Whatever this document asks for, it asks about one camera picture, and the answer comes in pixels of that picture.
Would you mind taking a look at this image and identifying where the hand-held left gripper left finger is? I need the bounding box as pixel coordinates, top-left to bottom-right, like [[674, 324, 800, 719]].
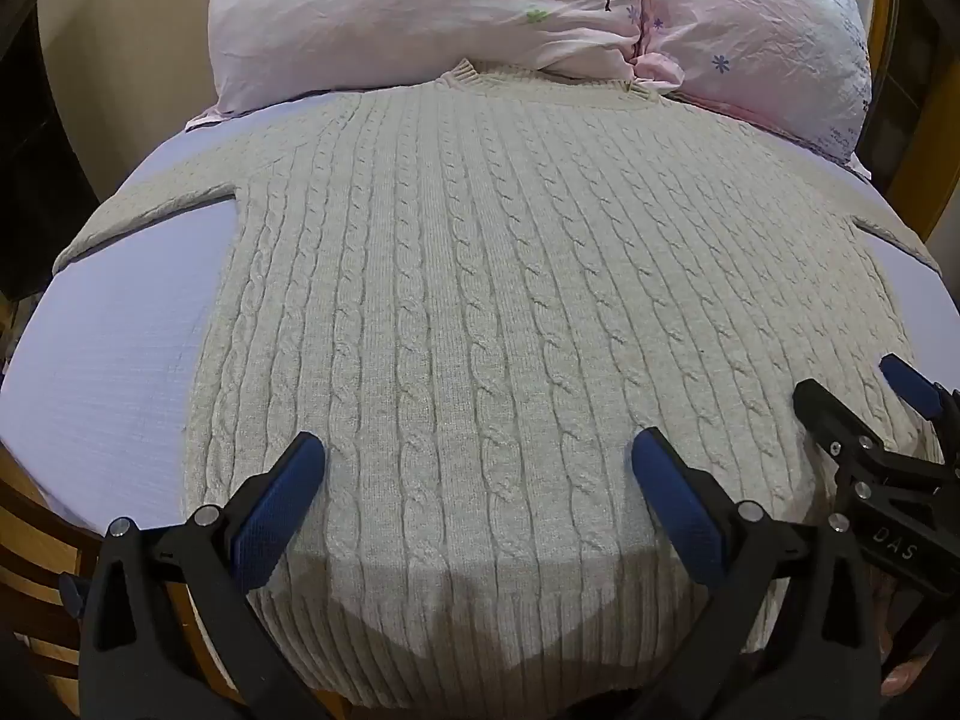
[[79, 431, 327, 720]]

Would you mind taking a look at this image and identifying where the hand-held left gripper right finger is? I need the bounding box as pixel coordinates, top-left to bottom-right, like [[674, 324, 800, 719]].
[[630, 427, 901, 720]]

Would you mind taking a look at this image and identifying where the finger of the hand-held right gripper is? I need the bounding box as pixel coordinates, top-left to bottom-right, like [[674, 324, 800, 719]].
[[793, 378, 887, 467], [878, 353, 960, 422]]

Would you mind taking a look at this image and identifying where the cream cable-knit sweater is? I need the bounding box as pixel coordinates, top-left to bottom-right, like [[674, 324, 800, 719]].
[[52, 58, 944, 712]]

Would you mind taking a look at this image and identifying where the lavender bed sheet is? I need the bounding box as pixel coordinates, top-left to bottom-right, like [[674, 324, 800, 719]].
[[0, 86, 947, 537]]

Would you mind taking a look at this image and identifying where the pink floral pillow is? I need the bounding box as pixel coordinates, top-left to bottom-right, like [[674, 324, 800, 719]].
[[632, 0, 875, 167]]

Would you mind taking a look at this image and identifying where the white floral pillow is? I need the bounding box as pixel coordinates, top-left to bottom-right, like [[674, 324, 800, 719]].
[[208, 0, 652, 118]]

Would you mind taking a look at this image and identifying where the wooden bed frame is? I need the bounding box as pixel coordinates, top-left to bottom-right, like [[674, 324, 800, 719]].
[[0, 435, 248, 720]]

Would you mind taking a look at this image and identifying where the wooden headboard post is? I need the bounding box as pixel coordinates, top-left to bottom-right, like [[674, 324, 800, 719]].
[[862, 0, 960, 245]]

